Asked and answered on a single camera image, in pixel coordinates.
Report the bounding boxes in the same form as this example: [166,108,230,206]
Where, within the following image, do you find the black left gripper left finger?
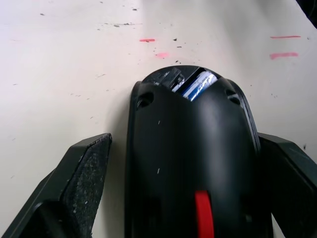
[0,132,113,238]

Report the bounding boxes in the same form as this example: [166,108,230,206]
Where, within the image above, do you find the blue AA battery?
[181,71,218,102]

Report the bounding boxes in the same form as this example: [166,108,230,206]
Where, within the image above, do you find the black rounded object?
[304,0,317,23]

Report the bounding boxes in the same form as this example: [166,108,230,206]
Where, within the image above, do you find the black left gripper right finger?
[257,132,317,238]

